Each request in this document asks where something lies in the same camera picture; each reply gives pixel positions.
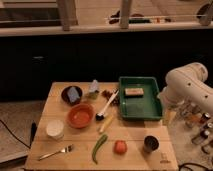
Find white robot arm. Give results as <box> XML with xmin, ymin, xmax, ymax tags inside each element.
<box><xmin>158</xmin><ymin>62</ymin><xmax>213</xmax><ymax>114</ymax></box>

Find dark bowl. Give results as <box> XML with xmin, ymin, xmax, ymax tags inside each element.
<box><xmin>61</xmin><ymin>86</ymin><xmax>82</xmax><ymax>105</ymax></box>

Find red bowl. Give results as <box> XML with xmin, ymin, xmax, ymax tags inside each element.
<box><xmin>67</xmin><ymin>103</ymin><xmax>94</xmax><ymax>129</ymax></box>

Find small clear bottle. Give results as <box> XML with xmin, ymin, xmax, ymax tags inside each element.
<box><xmin>89</xmin><ymin>80</ymin><xmax>99</xmax><ymax>99</ymax></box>

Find brown dried chilies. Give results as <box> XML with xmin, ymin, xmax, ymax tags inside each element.
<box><xmin>101</xmin><ymin>90</ymin><xmax>119</xmax><ymax>106</ymax></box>

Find tan sponge block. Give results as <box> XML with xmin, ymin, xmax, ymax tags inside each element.
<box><xmin>124</xmin><ymin>88</ymin><xmax>144</xmax><ymax>97</ymax></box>

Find yellow corn piece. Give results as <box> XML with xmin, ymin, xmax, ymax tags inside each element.
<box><xmin>99</xmin><ymin>115</ymin><xmax>114</xmax><ymax>133</ymax></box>

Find blue cloth piece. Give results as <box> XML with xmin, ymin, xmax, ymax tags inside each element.
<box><xmin>67</xmin><ymin>87</ymin><xmax>80</xmax><ymax>103</ymax></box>

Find green plastic tray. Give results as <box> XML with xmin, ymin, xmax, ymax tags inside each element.
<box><xmin>119</xmin><ymin>76</ymin><xmax>162</xmax><ymax>121</ymax></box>

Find green chili pepper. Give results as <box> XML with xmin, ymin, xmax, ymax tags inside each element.
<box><xmin>92</xmin><ymin>134</ymin><xmax>108</xmax><ymax>164</ymax></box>

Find white cup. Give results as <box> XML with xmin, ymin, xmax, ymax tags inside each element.
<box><xmin>46</xmin><ymin>120</ymin><xmax>64</xmax><ymax>140</ymax></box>

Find silver fork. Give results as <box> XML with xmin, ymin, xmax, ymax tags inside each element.
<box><xmin>37</xmin><ymin>144</ymin><xmax>74</xmax><ymax>161</ymax></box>

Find metal cup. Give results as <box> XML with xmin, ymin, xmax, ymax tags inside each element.
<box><xmin>143</xmin><ymin>136</ymin><xmax>159</xmax><ymax>153</ymax></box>

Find black cable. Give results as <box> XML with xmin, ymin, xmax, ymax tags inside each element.
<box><xmin>0</xmin><ymin>119</ymin><xmax>38</xmax><ymax>150</ymax></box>

